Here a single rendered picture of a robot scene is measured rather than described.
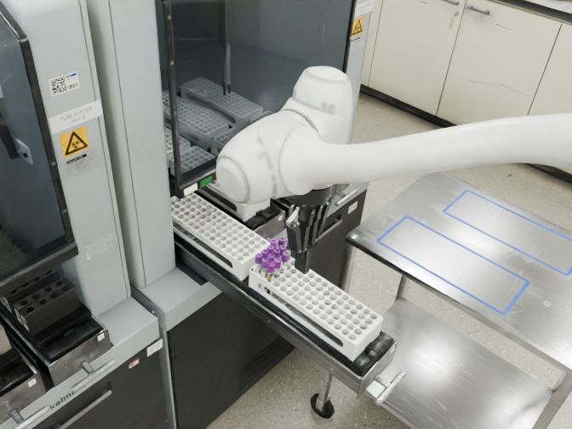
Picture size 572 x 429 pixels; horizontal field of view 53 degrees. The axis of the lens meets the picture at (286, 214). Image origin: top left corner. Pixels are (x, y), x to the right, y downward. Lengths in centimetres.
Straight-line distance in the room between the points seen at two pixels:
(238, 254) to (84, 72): 52
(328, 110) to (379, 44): 282
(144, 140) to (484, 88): 256
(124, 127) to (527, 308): 95
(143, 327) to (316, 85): 70
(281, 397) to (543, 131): 151
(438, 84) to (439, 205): 203
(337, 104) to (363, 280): 165
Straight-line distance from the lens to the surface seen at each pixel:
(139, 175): 121
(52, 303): 124
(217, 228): 138
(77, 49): 103
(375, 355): 120
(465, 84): 350
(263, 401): 208
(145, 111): 115
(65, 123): 106
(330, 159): 79
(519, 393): 196
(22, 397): 124
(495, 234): 157
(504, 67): 338
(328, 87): 92
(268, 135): 82
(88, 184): 114
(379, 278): 253
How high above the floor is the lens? 176
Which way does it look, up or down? 39 degrees down
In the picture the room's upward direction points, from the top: 5 degrees clockwise
